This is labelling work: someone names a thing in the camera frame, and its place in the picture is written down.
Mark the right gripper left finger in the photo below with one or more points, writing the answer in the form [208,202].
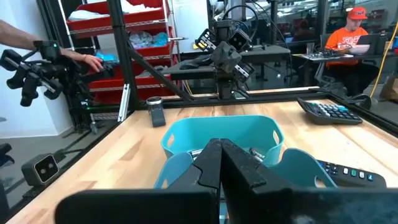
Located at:
[186,202]

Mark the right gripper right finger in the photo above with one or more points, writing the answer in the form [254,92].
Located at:
[264,202]

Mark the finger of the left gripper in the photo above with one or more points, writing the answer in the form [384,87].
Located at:
[220,54]
[231,62]

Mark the silver battery with red print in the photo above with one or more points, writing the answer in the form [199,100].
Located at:
[255,153]

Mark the green plastic bin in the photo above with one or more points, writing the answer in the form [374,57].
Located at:
[217,127]

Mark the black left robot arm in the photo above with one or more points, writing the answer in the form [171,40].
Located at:
[225,87]

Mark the person's forearm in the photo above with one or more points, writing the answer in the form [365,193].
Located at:
[18,35]

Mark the red shelf cart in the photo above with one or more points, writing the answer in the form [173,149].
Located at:
[146,14]

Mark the person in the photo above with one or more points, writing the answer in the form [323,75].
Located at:
[303,31]
[345,37]

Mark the drinking glass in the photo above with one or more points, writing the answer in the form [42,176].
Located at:
[310,48]

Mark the small grey cylindrical device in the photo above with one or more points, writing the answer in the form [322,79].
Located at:
[155,112]

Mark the black remote control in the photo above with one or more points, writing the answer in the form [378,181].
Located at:
[351,177]

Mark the grey keyboard device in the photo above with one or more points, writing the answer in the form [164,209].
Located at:
[323,55]

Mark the silver aluminium extrusion bar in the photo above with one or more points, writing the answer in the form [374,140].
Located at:
[123,102]

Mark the black calculator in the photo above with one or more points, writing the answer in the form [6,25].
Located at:
[328,112]

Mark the person's hand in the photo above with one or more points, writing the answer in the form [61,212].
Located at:
[93,62]

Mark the black laptop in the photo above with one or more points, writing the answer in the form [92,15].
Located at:
[368,39]

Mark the cardboard box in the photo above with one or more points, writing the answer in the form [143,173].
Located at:
[390,87]

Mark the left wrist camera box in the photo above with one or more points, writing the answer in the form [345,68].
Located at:
[239,40]

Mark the black frame brace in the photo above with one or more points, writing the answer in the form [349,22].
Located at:
[161,76]

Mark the black frame post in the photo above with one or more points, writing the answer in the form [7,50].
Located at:
[122,46]

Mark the black table edge rail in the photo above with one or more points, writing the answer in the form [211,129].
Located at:
[73,160]
[382,123]

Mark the grey stereo camera box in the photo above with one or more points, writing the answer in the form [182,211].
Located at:
[40,169]

